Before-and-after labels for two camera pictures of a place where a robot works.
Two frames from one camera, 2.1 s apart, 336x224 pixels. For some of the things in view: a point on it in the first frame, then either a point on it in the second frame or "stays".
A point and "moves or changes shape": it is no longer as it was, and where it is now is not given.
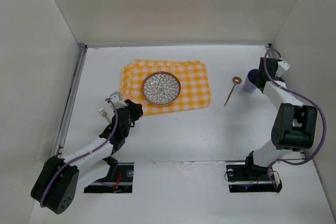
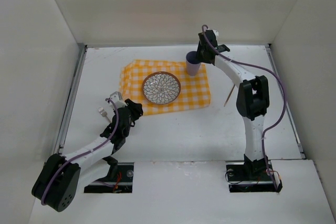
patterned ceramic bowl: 161,87 stays
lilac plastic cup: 249,85 moves or changes shape
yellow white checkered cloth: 163,86 stays
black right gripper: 263,74 to 203,54
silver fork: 103,113 stays
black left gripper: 130,112 stays
